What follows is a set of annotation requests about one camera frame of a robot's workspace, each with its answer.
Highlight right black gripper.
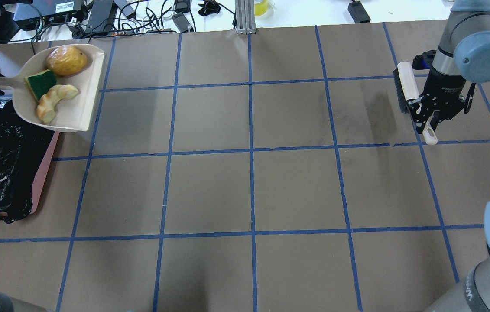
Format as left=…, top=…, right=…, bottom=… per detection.
left=421, top=71, right=476, bottom=130

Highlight beige hand brush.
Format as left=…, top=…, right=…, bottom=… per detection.
left=393, top=62, right=438, bottom=145

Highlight yellow green sponge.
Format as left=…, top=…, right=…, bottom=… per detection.
left=24, top=69, right=57, bottom=101

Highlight brown potato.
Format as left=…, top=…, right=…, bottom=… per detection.
left=45, top=45, right=88, bottom=77

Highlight beige plastic dustpan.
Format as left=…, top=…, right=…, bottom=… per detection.
left=0, top=44, right=105, bottom=132

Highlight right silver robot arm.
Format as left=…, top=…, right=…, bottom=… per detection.
left=393, top=0, right=490, bottom=312

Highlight black trash bag bin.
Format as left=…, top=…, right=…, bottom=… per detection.
left=0, top=100, right=53, bottom=224

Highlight black power adapter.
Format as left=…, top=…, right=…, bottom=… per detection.
left=347, top=0, right=371, bottom=24

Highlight pink tray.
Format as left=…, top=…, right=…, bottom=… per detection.
left=29, top=132, right=59, bottom=215

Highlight yellow tape roll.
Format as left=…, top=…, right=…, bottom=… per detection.
left=253, top=0, right=273, bottom=17

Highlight aluminium frame post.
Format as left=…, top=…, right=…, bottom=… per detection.
left=235, top=0, right=257, bottom=34

